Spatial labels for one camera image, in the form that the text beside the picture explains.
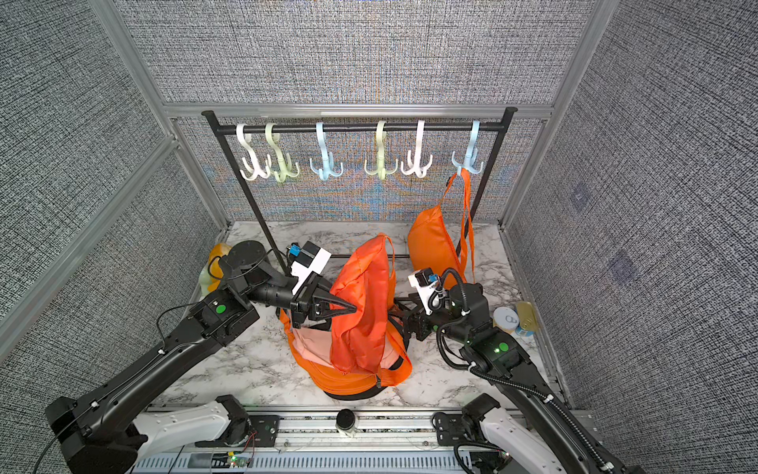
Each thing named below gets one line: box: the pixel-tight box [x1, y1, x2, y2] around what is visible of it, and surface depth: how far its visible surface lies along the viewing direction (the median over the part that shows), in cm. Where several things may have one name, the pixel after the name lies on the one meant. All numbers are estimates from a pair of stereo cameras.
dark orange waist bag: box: [330, 233, 397, 375], surface depth 53 cm
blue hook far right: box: [452, 120, 484, 176], surface depth 65 cm
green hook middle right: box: [364, 120, 399, 180], surface depth 66 cm
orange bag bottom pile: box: [280, 308, 414, 401], surface depth 77 cm
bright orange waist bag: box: [406, 168, 476, 285], surface depth 92 cm
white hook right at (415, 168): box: [400, 120, 434, 178], surface depth 68 cm
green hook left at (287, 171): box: [264, 122, 300, 183], surface depth 63 cm
